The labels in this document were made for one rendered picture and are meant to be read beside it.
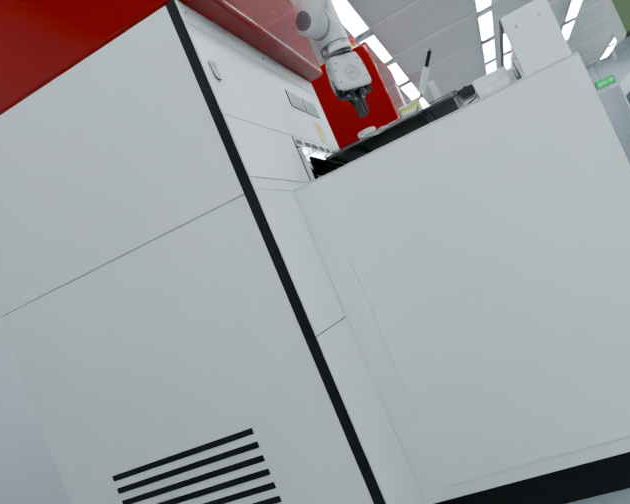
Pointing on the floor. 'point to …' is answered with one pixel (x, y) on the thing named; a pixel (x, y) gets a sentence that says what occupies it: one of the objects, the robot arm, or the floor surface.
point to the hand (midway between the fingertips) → (361, 108)
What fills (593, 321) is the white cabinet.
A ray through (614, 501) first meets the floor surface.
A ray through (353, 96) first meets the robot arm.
